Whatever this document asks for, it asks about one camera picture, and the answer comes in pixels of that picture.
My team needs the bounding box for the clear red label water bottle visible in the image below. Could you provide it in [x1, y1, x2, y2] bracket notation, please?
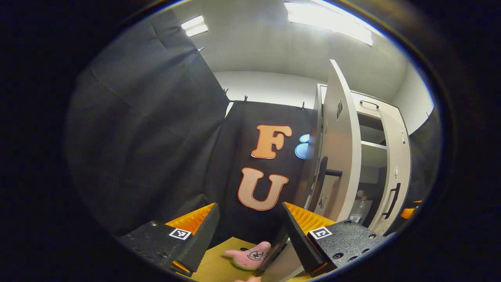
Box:
[349, 195, 369, 224]

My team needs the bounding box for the black backdrop cloth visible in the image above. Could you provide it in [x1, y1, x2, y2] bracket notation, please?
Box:
[65, 10, 442, 251]

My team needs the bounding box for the large ceiling light panel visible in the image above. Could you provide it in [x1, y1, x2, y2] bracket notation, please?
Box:
[284, 0, 373, 47]

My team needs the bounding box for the pink starfish plush toy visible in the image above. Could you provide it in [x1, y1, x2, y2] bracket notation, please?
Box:
[224, 241, 272, 271]

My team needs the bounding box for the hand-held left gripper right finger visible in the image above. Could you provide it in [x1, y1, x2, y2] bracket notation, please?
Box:
[281, 202, 396, 277]

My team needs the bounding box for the small ceiling light panel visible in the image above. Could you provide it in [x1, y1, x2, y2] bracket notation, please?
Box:
[180, 15, 209, 38]

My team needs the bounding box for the black right door handle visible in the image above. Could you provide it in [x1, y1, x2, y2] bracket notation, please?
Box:
[382, 183, 401, 220]

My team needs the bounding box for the black left door handle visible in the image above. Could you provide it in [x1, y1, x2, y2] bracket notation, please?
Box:
[318, 156, 343, 205]

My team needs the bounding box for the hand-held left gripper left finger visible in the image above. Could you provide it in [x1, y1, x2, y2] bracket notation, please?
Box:
[117, 202, 221, 277]

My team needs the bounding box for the white cabinet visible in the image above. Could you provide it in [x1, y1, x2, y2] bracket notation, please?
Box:
[258, 83, 412, 282]

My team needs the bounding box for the black door handle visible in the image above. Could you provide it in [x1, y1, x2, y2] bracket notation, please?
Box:
[318, 156, 343, 205]
[382, 183, 401, 220]

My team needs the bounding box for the white cabinet drawer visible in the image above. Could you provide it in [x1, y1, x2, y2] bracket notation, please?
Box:
[353, 92, 404, 120]

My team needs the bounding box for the white cabinet right door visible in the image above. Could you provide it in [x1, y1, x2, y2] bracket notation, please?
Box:
[368, 108, 413, 236]

